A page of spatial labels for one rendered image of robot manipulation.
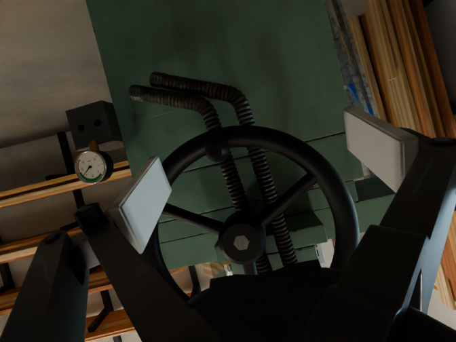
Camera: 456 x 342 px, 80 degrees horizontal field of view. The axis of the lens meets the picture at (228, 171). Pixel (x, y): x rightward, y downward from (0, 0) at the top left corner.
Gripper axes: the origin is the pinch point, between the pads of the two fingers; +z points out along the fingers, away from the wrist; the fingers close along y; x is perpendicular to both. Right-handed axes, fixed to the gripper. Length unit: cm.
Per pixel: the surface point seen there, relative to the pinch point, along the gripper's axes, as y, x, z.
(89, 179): -31.1, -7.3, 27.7
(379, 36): 82, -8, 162
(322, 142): 12.0, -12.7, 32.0
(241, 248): -4.4, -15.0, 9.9
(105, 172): -27.5, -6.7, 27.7
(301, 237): 3.7, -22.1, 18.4
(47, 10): -65, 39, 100
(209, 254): -14.2, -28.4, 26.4
